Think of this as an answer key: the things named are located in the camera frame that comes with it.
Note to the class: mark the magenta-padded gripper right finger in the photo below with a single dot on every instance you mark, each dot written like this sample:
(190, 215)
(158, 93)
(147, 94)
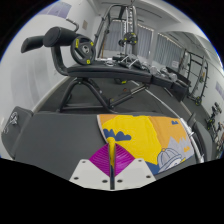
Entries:
(133, 171)

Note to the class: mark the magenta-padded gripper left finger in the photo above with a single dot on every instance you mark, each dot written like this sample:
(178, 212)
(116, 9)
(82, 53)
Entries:
(90, 171)

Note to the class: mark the yellow orange printed towel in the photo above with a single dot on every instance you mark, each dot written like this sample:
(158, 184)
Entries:
(143, 136)

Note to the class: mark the black flat padded weight bench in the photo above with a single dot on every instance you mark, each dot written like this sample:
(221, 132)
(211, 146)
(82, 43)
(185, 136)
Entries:
(53, 140)

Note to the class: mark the black cabinet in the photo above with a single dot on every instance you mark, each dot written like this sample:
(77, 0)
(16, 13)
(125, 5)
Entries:
(181, 90)

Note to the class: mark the dumbbell rack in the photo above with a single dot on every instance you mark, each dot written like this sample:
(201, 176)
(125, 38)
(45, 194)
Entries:
(215, 116)

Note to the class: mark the black bench with roller pads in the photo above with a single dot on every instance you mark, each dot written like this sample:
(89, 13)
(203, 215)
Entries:
(110, 70)

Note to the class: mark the black squat rack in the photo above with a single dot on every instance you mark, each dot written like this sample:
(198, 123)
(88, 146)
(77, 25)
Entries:
(200, 71)

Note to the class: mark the black weight plate yellow marks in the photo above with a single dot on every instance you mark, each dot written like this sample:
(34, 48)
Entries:
(83, 50)

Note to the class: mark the grey window curtains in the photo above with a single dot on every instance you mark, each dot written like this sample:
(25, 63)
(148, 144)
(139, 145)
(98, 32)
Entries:
(166, 50)

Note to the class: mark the small black weight plate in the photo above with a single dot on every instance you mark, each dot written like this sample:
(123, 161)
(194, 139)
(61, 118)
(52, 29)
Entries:
(130, 38)

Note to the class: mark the purple wall poster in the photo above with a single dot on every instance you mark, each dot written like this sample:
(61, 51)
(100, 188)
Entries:
(220, 90)
(58, 7)

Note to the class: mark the small beige wall sign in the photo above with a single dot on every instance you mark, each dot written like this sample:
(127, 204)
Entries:
(84, 25)

